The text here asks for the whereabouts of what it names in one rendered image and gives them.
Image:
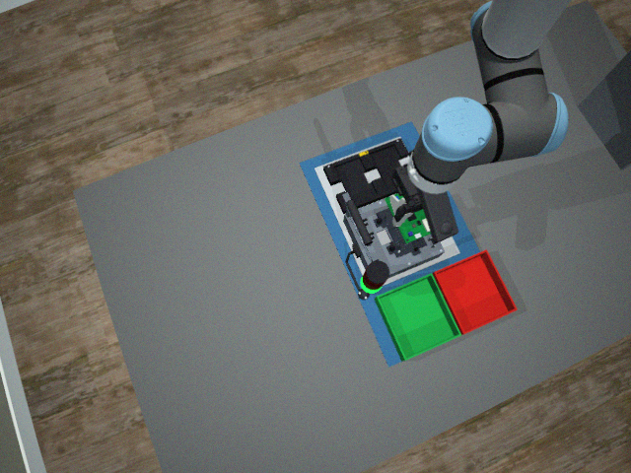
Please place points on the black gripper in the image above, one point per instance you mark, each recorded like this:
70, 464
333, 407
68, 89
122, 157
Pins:
408, 205

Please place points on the red bin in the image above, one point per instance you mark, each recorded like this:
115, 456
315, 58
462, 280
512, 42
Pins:
474, 291

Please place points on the green bin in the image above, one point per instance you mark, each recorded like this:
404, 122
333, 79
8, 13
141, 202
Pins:
420, 319

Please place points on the green circuit board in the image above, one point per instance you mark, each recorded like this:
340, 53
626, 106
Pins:
414, 227

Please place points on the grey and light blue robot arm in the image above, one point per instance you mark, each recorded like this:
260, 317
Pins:
521, 117

